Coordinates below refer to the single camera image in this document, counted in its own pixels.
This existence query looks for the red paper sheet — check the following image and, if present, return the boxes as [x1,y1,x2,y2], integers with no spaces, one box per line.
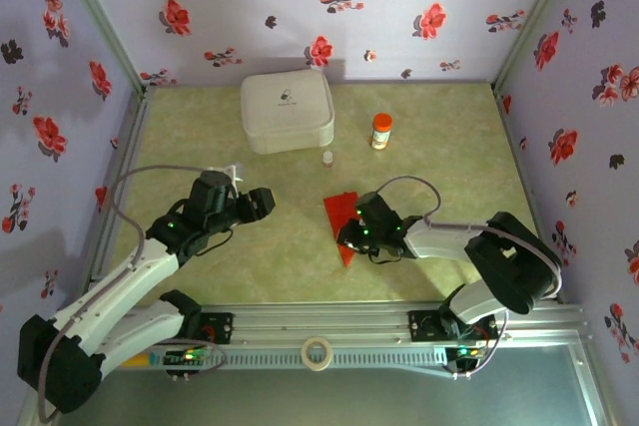
[322,191,371,271]

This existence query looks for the orange cap pill bottle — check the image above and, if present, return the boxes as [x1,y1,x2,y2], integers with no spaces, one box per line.
[369,113,394,152]

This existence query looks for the white zip case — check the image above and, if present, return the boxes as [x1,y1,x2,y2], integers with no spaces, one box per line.
[240,69,335,156]

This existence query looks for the white tape roll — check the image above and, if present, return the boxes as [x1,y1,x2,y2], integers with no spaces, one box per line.
[301,336,334,372]

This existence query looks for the grey right arm cable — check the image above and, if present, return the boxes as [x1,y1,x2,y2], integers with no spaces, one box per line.
[376,175,564,381]

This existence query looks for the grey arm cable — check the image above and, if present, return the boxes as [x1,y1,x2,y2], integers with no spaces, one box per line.
[37,165,229,425]
[376,175,564,381]

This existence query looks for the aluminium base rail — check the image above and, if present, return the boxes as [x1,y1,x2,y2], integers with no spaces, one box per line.
[114,301,590,347]

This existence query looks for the grey left arm cable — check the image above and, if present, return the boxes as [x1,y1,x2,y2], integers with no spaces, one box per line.
[37,165,229,425]

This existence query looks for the aluminium side rail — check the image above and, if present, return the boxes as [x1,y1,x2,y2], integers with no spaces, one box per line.
[492,85,568,303]
[74,86,156,308]

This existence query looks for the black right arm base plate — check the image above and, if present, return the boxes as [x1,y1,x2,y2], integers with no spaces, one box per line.
[407,309,499,342]

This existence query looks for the grey slotted cable duct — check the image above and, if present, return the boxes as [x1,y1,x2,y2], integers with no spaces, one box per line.
[164,348,493,373]

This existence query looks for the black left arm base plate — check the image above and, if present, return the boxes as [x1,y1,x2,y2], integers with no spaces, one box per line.
[197,312,235,346]

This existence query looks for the aluminium corner post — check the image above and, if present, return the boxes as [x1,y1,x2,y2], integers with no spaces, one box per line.
[47,0,151,96]
[491,0,583,93]

